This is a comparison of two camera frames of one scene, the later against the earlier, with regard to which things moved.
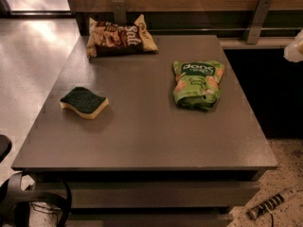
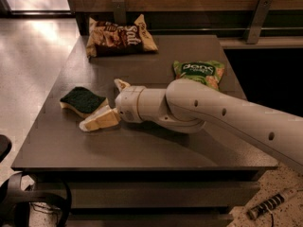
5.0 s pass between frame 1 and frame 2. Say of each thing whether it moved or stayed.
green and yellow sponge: stayed
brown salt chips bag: stayed
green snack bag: stayed
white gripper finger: moved
